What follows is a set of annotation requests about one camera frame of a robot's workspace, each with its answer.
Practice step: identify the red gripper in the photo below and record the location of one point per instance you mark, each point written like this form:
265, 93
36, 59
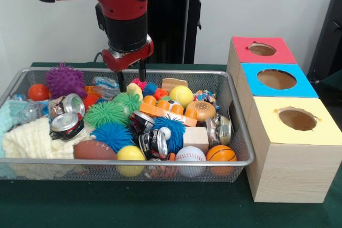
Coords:
125, 61

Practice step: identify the silver mesh bin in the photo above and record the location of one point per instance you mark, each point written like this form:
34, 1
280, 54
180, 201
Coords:
93, 172

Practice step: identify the wooden box with three holes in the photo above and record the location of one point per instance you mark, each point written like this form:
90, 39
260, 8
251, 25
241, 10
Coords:
294, 174

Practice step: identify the orange toy building block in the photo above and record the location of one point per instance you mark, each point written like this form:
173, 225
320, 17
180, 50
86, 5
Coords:
156, 112

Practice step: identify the yellow tennis ball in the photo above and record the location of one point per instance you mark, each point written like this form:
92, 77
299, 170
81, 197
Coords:
181, 95

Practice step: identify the blue koosh ball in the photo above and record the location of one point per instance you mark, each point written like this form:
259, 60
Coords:
112, 135

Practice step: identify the purple spiky ball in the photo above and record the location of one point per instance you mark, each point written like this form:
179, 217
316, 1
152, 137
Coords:
64, 81

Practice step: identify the toy burger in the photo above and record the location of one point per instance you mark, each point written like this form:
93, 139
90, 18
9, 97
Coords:
200, 110

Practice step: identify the smooth yellow ball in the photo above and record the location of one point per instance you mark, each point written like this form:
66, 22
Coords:
131, 153

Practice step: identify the brown toy football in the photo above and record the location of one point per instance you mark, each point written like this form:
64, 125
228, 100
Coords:
93, 150

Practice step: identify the small orange-red ball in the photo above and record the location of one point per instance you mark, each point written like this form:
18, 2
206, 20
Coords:
38, 92

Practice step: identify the white toy baseball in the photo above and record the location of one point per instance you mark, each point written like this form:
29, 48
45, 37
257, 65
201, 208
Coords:
190, 154

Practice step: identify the orange toy basketball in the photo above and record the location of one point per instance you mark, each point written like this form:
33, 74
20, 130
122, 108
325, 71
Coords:
221, 153

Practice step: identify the dark green tablecloth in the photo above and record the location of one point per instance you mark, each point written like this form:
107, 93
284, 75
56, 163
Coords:
160, 206
331, 77

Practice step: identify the black office chair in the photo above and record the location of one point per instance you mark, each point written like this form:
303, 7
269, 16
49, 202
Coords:
328, 46

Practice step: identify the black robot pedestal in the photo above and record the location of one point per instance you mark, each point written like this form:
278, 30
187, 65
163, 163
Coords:
171, 25

